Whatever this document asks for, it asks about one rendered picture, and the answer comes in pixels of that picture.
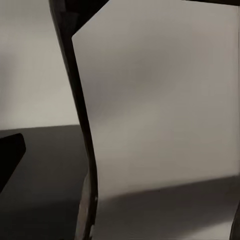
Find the bottle of coffee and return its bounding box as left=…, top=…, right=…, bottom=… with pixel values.
left=48, top=0, right=240, bottom=240

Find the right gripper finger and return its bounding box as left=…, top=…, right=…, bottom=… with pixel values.
left=0, top=133, right=26, bottom=193

